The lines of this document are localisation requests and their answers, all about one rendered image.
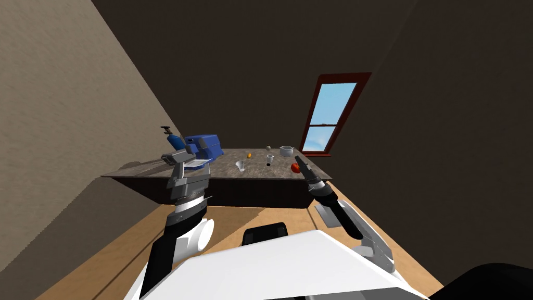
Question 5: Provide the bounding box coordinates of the dark table with stone top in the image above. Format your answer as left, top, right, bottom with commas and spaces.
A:
101, 147, 333, 209

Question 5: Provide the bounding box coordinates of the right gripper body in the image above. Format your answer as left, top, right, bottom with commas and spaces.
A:
303, 168, 326, 187

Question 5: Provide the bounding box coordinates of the blue spray bottle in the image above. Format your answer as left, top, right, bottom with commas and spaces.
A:
160, 126, 187, 152

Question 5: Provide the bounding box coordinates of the blue appliance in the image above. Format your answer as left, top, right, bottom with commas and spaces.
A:
183, 133, 224, 170

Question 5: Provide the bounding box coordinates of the red-framed window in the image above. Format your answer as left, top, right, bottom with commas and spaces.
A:
298, 72, 373, 158

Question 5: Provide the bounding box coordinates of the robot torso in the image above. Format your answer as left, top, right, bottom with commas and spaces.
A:
124, 222, 429, 300

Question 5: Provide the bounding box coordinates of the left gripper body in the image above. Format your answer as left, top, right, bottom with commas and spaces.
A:
166, 174, 211, 203

